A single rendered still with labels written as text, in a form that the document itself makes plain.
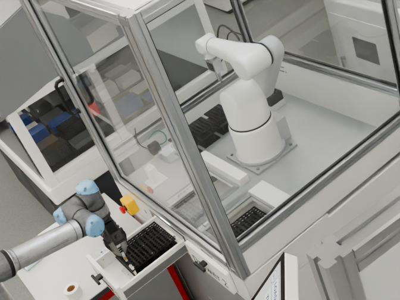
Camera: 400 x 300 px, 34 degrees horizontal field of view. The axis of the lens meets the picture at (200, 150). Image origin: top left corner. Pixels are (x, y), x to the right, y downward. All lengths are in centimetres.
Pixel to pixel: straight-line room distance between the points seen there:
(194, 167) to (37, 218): 306
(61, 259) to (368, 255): 247
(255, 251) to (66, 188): 138
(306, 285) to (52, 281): 116
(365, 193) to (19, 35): 167
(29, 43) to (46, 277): 108
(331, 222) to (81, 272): 116
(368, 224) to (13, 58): 249
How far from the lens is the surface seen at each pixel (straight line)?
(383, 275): 84
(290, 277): 195
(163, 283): 304
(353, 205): 257
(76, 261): 308
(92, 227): 228
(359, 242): 76
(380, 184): 264
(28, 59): 312
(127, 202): 298
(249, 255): 230
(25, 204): 518
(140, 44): 179
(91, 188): 242
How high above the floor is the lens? 258
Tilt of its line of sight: 33 degrees down
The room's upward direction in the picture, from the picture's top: 23 degrees counter-clockwise
